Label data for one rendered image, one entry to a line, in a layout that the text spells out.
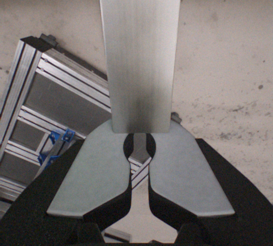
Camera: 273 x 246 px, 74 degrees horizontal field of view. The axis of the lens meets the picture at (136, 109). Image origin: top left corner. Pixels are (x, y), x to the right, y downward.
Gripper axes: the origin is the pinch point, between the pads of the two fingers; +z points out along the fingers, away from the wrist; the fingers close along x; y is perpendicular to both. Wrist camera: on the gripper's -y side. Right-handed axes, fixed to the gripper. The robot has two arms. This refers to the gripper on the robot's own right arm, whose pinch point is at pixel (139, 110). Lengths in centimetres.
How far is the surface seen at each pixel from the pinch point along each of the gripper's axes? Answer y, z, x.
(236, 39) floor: 9, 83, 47
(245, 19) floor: 0, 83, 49
